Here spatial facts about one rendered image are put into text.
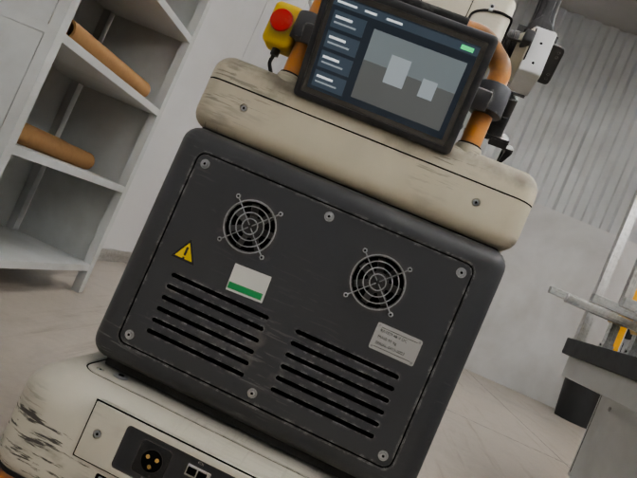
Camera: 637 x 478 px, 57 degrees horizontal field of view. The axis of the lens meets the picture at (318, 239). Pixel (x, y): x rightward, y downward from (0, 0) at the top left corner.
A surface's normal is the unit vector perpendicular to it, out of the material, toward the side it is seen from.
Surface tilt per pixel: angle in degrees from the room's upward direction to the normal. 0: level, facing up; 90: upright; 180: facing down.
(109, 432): 90
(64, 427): 90
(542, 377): 90
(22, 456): 90
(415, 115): 115
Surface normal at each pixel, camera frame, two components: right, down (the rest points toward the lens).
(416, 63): -0.27, 0.32
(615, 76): -0.09, -0.07
